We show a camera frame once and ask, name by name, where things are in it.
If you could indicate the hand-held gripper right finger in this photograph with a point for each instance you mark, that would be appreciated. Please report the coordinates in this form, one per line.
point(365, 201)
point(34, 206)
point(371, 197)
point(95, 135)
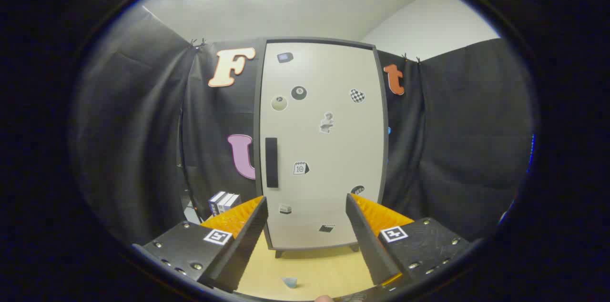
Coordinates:
point(367, 240)

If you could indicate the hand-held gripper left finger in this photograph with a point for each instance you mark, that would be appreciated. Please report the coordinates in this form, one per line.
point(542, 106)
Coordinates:
point(248, 240)

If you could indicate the blue and white tube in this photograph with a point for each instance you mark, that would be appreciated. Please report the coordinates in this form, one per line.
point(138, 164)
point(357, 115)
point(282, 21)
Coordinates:
point(289, 283)

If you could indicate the white cabinet door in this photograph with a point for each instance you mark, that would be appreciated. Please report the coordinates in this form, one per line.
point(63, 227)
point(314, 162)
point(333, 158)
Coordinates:
point(329, 159)

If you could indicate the grey cabinet body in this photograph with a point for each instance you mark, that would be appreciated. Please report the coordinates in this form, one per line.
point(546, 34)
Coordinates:
point(258, 102)

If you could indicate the black backdrop cloth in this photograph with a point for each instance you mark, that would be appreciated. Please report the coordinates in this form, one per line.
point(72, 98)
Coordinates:
point(133, 125)

